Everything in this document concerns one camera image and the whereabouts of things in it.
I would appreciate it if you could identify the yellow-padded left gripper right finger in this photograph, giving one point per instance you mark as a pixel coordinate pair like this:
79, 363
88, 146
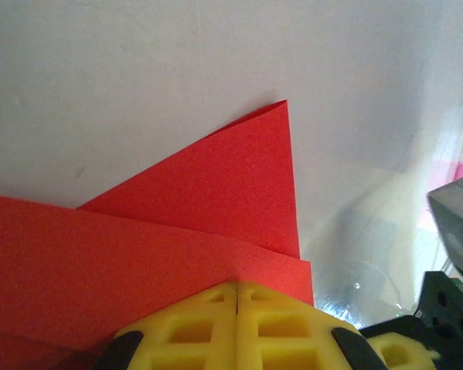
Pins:
285, 339

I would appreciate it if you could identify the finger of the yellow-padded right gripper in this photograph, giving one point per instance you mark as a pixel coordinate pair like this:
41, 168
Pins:
397, 350

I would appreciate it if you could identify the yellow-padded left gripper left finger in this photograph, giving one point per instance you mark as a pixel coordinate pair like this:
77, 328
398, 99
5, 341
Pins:
193, 339

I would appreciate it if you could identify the red paper sheet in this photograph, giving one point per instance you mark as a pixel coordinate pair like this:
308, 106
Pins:
177, 231

